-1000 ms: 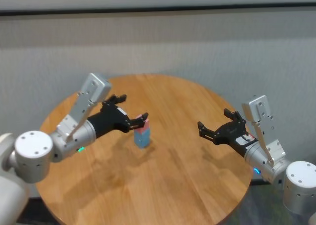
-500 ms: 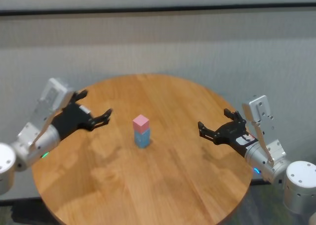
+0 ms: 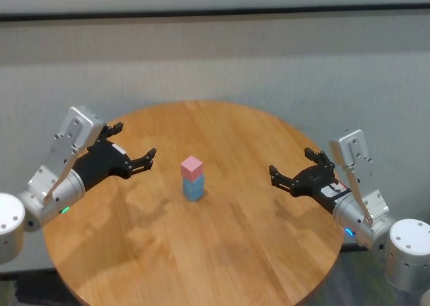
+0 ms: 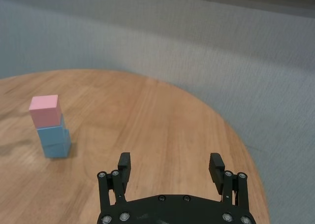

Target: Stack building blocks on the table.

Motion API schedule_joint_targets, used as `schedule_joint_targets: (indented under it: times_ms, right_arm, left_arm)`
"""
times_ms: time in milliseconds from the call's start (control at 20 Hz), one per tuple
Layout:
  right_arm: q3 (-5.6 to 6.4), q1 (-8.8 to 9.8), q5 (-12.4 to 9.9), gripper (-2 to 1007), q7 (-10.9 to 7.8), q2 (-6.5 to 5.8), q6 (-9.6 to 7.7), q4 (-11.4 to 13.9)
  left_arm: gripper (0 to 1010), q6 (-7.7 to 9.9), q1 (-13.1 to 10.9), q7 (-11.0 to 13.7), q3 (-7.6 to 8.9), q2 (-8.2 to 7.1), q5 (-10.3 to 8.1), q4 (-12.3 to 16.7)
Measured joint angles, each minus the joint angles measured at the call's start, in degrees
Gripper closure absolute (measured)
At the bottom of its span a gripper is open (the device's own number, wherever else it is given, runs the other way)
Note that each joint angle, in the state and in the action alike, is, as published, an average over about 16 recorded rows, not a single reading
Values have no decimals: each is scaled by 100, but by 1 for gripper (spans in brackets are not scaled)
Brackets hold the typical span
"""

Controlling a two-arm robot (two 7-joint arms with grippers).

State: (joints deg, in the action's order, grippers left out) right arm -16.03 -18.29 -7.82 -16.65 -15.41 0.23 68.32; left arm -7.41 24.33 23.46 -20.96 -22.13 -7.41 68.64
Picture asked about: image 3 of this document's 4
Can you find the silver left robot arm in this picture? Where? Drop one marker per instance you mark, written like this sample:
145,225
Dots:
10,218

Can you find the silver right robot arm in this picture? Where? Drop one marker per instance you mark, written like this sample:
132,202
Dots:
406,249

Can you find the pink cube block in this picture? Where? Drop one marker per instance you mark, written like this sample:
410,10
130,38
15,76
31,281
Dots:
191,166

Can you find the black wall rail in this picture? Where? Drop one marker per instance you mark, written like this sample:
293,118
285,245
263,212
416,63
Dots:
215,11

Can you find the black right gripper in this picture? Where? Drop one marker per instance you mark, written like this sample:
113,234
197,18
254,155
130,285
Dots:
315,183

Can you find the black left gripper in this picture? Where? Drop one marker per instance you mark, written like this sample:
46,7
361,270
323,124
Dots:
104,161

